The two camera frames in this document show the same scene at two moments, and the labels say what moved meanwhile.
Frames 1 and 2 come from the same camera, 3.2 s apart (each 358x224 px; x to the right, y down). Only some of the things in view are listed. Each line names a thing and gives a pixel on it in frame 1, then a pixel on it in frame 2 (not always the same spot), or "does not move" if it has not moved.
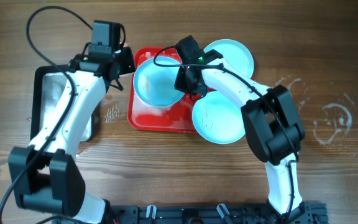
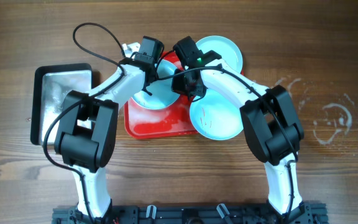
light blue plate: [218, 117] does not move
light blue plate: [155, 85] does not move
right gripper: [183, 81] does not move
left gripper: [127, 62] → [148, 74]
